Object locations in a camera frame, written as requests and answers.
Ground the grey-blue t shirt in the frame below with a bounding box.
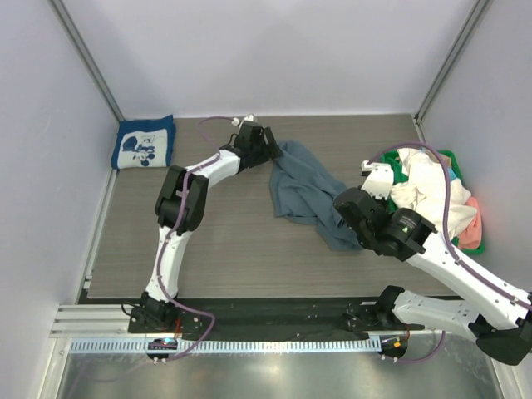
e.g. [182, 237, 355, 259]
[269, 140, 362, 252]

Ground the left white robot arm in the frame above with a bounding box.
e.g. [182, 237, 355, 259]
[128, 115, 282, 333]

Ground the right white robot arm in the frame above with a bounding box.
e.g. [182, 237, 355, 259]
[333, 188, 531, 366]

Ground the white t shirt in bin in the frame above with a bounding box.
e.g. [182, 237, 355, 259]
[391, 148, 476, 239]

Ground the green plastic bin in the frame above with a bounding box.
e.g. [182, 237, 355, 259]
[380, 149, 484, 254]

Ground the pink t shirt in bin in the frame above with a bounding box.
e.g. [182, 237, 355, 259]
[458, 196, 482, 250]

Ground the folded blue printed t shirt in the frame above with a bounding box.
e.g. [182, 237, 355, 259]
[111, 115, 176, 170]

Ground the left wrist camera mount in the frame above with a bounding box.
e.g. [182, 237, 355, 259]
[230, 114, 257, 129]

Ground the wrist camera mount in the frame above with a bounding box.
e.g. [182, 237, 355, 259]
[230, 114, 257, 129]
[361, 160, 394, 200]

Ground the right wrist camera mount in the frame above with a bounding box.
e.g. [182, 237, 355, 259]
[361, 160, 394, 200]

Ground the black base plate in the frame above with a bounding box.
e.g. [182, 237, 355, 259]
[128, 297, 406, 342]

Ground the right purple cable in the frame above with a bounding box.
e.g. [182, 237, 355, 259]
[367, 142, 532, 365]

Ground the right aluminium frame post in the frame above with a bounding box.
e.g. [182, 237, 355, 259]
[413, 0, 492, 126]

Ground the aluminium frame post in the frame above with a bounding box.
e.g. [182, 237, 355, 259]
[48, 0, 125, 121]
[413, 0, 492, 126]

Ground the left aluminium frame post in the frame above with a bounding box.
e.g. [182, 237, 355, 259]
[48, 0, 125, 121]

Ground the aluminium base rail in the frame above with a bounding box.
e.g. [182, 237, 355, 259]
[49, 304, 131, 338]

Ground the slotted cable duct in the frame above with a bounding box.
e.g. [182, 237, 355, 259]
[70, 336, 382, 355]

